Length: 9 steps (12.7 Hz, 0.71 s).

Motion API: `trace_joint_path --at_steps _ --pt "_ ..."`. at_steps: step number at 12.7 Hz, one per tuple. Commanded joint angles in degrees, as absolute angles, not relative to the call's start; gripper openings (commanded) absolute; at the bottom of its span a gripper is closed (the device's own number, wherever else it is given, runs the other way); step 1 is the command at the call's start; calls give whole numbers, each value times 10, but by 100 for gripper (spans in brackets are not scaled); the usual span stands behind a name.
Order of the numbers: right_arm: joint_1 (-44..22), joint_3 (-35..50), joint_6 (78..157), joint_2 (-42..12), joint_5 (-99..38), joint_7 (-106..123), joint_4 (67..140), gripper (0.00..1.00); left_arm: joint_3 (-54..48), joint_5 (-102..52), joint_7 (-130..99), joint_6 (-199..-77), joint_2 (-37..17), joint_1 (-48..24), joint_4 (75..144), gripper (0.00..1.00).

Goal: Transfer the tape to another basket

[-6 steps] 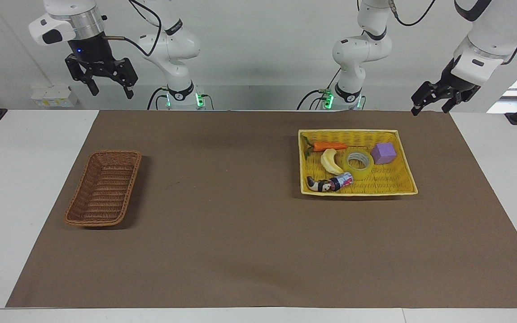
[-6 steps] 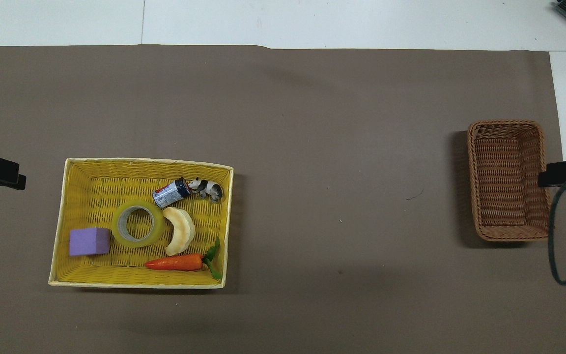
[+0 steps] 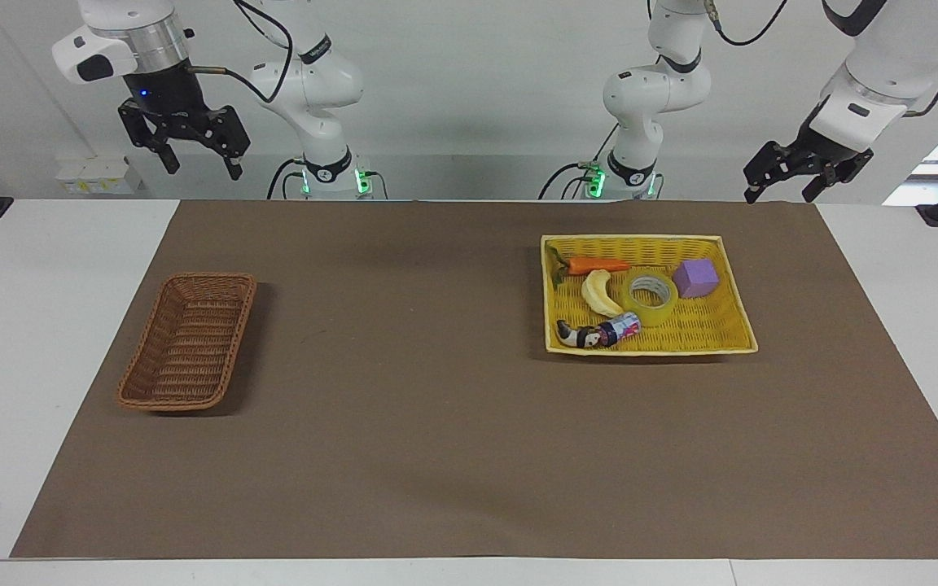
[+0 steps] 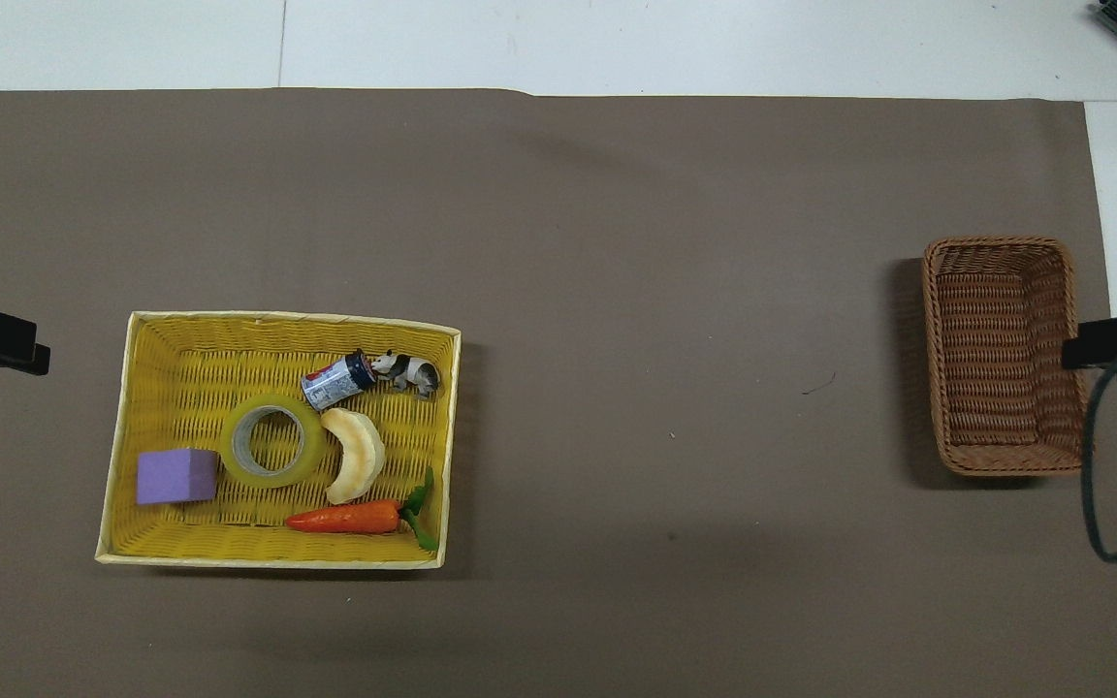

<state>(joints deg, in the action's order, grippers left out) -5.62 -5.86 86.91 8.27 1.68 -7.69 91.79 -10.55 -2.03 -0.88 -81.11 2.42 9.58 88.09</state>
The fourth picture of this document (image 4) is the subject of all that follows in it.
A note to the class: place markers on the yellow woven basket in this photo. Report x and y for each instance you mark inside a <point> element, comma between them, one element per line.
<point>171,388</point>

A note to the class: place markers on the orange toy carrot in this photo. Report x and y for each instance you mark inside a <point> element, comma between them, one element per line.
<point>345,519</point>

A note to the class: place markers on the pale toy banana slice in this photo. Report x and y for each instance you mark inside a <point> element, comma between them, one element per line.
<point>361,456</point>

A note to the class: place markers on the small toy animal figure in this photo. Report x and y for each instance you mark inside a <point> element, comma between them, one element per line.
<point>413,372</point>

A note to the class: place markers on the small blue white can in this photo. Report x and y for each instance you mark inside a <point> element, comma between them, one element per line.
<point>335,382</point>

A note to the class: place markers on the brown wicker basket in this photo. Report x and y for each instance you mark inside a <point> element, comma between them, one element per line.
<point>1000,359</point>

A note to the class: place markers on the clear tape roll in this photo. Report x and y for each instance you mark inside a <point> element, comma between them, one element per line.
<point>232,456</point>

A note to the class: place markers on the purple foam block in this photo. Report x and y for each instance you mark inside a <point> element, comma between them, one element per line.
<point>176,476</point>

